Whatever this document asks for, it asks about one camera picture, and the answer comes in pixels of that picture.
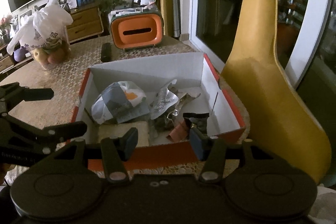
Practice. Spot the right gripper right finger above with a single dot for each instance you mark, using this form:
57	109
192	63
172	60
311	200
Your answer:
212	152

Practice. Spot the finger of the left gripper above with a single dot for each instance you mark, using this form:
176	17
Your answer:
16	92
63	132

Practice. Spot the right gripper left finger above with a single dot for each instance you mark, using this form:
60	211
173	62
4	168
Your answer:
117	151

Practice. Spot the black glossy snack packet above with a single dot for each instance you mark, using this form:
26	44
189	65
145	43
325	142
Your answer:
199	120

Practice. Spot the pink small roll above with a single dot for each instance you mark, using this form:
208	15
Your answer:
179	133

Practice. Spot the green white tissue pack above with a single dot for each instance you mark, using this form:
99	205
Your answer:
120	102

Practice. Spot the silver printed sachet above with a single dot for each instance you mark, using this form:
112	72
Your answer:
170	99

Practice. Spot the dark snack packet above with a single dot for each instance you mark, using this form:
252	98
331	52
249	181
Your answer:
164	123

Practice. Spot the purple kettlebell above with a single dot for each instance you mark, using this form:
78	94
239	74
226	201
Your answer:
20	54

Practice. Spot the yellow apple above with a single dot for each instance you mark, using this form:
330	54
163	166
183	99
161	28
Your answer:
40	56

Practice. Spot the red apple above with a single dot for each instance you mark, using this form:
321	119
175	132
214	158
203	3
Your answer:
56	57

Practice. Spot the red shoe box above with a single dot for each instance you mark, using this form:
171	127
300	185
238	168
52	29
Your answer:
194	73

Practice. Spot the pink flower vase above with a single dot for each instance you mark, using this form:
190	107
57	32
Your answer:
5	27

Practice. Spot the white plastic fruit bag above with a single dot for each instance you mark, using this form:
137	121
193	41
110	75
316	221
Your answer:
44	29

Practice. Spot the yellow giraffe chair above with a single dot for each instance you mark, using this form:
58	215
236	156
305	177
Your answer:
279	120

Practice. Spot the framed photo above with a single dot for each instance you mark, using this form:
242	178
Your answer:
24	17

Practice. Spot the black remote control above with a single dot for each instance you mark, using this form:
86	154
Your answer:
106	53

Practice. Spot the orange teal tissue box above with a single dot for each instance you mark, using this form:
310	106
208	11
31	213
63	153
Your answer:
136	27

